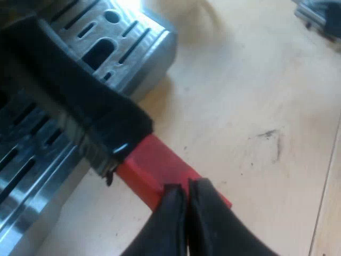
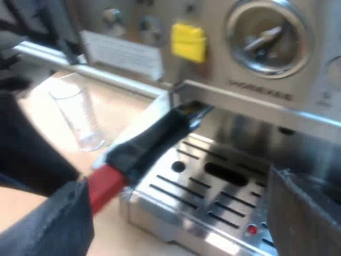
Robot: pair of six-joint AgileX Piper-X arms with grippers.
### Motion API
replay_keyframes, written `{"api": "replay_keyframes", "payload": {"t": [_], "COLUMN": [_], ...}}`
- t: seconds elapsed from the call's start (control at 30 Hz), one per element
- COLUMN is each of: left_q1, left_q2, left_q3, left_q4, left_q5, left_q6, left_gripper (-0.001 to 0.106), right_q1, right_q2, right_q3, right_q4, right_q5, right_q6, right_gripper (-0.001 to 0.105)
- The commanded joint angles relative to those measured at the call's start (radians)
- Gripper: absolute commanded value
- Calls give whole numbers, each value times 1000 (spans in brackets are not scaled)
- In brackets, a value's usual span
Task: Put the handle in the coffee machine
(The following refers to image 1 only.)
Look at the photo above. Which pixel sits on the aluminium rail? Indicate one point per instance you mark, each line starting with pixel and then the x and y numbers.
pixel 319 16

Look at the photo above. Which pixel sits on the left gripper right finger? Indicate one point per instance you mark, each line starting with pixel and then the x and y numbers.
pixel 213 229

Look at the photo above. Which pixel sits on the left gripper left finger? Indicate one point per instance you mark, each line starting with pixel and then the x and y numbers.
pixel 162 229

